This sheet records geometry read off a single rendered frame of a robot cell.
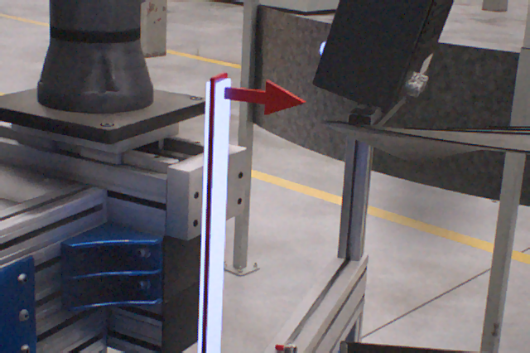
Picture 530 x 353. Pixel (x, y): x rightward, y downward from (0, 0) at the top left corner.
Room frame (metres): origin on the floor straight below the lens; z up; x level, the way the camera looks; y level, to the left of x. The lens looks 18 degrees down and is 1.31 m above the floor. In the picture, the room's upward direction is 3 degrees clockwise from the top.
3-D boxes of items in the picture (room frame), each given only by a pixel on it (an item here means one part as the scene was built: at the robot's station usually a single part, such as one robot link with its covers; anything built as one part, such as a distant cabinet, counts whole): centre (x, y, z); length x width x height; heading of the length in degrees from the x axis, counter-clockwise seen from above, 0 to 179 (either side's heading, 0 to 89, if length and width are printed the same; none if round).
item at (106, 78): (1.20, 0.23, 1.09); 0.15 x 0.15 x 0.10
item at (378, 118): (1.23, -0.15, 1.04); 0.24 x 0.03 x 0.03; 162
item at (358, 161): (1.13, -0.12, 0.96); 0.03 x 0.03 x 0.20; 72
